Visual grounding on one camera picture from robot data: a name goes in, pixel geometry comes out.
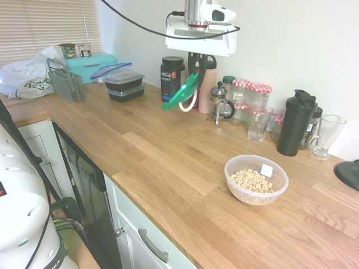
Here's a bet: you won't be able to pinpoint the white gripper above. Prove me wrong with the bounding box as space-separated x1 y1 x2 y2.
164 21 238 89

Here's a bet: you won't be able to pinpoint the green plastic container lid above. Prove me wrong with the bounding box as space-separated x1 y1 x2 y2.
161 71 201 112

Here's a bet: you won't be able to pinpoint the white silicone seal ring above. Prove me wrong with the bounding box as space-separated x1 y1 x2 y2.
178 89 199 113

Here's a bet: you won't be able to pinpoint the clear jar with green lid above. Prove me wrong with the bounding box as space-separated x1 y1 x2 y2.
222 75 237 98

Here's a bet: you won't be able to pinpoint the tall jar red gingham lid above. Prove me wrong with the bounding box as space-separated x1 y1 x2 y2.
232 78 253 107
250 84 273 113

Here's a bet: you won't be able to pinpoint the small jar red gingham lid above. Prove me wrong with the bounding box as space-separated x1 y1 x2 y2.
270 113 286 142
229 103 251 126
246 109 268 132

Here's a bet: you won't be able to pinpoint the black food container clear lid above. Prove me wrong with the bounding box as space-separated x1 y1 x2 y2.
101 71 146 92
104 84 148 103

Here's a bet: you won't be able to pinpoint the pink water bottle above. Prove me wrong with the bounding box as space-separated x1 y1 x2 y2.
197 54 218 114

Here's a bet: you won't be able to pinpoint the black Vega protein tub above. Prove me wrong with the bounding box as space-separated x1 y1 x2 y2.
160 55 187 103

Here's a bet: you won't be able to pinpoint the glass French press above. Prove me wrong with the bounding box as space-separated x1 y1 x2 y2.
208 81 236 126

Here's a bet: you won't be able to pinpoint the clear zip bag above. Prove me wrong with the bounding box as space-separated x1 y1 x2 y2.
90 62 132 84

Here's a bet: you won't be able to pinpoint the clear glass tumbler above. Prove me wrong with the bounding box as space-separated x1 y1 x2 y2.
246 104 275 143

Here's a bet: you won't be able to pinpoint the teal bread box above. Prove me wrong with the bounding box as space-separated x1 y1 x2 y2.
63 51 116 84

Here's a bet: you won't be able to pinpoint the black shaker bottle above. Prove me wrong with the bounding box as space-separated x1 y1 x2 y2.
276 89 319 157

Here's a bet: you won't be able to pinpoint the brown yogurt pot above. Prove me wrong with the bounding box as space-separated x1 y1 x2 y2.
76 42 93 58

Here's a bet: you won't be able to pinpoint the clear bowl with cereal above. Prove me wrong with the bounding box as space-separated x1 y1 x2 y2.
223 154 290 207

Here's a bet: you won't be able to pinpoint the green yogurt pot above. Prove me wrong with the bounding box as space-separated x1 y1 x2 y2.
57 43 77 59

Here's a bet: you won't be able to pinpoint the dark spice jar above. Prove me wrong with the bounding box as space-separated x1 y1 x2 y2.
298 106 324 151

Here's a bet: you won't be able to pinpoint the grey cutlery basket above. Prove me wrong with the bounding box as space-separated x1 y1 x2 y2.
45 58 87 103

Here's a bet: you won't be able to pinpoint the black dishwasher door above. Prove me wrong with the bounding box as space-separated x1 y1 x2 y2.
51 120 123 269

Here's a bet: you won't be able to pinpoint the white window blinds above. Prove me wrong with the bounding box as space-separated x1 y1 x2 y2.
0 0 102 68

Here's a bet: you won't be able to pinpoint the white cupboard panel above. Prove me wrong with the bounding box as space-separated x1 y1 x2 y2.
16 117 74 215

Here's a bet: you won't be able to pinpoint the white plastic shopping bag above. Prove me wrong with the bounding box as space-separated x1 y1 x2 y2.
0 45 67 100

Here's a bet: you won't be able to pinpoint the black round base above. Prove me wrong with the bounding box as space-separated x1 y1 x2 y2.
333 159 359 193

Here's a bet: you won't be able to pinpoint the green metal clamp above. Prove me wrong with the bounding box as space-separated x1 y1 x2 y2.
49 197 86 243

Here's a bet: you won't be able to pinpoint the white kitchen cabinet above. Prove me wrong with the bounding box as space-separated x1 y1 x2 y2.
103 172 199 269

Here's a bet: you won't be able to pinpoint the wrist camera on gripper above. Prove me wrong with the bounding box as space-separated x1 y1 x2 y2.
200 3 237 24

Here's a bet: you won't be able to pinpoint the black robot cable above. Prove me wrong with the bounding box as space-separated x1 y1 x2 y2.
100 0 241 39

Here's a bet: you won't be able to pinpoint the tall glass mug with handle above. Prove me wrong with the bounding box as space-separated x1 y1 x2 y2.
308 114 347 161

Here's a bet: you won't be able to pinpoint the metal cabinet handle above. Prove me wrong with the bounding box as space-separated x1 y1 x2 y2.
137 228 169 263

